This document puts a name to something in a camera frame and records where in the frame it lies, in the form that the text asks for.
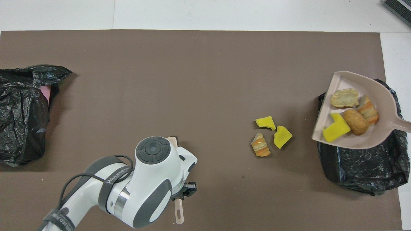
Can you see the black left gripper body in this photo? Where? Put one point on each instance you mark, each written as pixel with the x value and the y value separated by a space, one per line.
pixel 190 188

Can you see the orange striped croissant piece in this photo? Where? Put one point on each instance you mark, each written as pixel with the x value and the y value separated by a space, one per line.
pixel 368 110
pixel 260 146

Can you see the green and yellow sponge piece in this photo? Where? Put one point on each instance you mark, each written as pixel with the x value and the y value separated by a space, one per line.
pixel 335 128

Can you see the brown croquette bread roll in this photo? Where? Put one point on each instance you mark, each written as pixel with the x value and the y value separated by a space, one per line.
pixel 354 122

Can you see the pale flaky croissant piece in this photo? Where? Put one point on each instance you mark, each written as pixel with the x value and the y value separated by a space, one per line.
pixel 345 98

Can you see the beige plastic dustpan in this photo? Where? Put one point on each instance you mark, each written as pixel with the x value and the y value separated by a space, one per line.
pixel 382 93

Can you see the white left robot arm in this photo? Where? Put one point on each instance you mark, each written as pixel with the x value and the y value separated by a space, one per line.
pixel 154 179

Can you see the black trash bag lined bin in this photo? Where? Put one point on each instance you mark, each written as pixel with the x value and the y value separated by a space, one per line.
pixel 353 170

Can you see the pink plastic bin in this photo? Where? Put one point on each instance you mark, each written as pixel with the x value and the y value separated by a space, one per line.
pixel 47 93

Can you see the crumpled black trash bag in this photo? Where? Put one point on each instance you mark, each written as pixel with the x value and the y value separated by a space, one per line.
pixel 19 138

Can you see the brown table mat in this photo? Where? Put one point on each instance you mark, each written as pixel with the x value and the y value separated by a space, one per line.
pixel 192 48

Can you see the dark ribbed grille panel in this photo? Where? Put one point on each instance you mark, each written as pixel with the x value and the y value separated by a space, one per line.
pixel 401 8

